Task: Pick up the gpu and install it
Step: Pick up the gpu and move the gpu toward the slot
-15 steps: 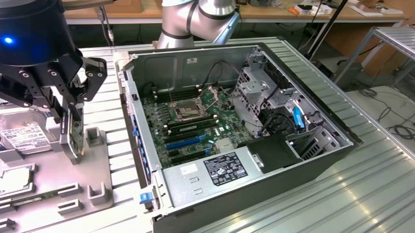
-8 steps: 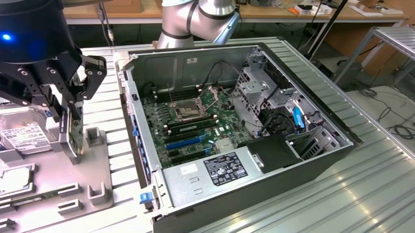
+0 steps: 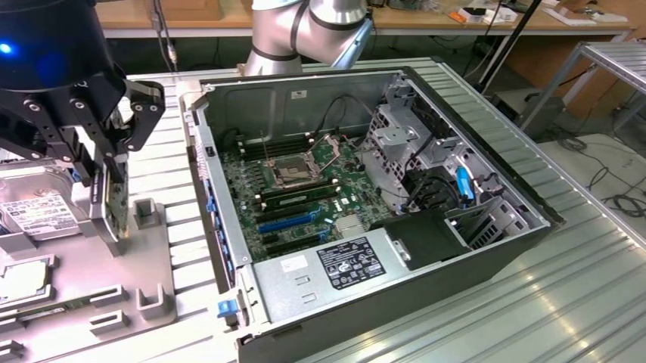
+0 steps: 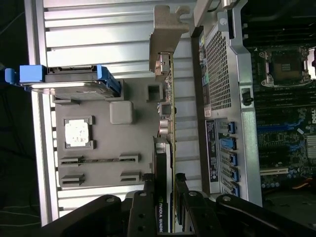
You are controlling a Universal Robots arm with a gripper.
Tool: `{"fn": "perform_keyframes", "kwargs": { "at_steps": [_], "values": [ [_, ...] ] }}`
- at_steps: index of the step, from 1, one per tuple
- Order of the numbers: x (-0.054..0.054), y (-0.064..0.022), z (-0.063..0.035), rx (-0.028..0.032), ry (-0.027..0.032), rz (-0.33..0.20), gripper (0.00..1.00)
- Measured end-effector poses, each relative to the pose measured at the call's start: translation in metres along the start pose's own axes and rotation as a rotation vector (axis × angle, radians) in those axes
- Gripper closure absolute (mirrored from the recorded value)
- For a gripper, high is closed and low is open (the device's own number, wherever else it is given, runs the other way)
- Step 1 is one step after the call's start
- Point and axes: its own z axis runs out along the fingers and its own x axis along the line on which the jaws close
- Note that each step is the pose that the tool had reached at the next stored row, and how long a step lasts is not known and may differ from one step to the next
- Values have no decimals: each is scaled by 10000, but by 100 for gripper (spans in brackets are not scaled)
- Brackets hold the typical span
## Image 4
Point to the green motherboard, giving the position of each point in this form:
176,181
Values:
271,148

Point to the blue expansion slot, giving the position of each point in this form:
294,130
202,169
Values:
279,126

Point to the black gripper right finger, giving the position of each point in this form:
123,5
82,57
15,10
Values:
192,217

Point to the metal socket cover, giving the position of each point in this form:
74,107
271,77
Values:
313,61

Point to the CPU socket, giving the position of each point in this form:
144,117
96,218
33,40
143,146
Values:
286,69

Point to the silver CPU chip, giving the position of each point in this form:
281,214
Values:
77,133

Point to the silver chipset heatsink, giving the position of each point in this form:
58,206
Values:
311,148

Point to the hard disk with blue carrier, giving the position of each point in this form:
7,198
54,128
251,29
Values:
74,91

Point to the grey parts rack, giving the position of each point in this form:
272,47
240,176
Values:
103,143

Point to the open black PC case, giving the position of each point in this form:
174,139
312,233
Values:
244,61

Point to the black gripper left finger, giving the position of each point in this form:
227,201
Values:
145,217

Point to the blue slot retainer clip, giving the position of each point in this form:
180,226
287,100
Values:
235,189
232,127
228,144
233,159
234,174

